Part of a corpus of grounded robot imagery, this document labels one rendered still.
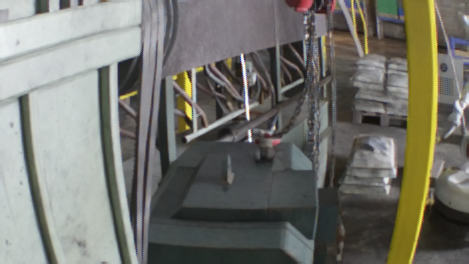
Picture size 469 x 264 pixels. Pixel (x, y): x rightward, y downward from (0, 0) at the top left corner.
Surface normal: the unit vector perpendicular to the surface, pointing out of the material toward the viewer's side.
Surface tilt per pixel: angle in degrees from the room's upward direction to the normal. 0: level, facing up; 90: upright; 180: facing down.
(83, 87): 90
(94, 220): 90
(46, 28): 90
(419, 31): 90
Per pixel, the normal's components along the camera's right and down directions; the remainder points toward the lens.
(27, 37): 0.89, 0.11
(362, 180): -0.34, -0.16
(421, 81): -0.45, 0.26
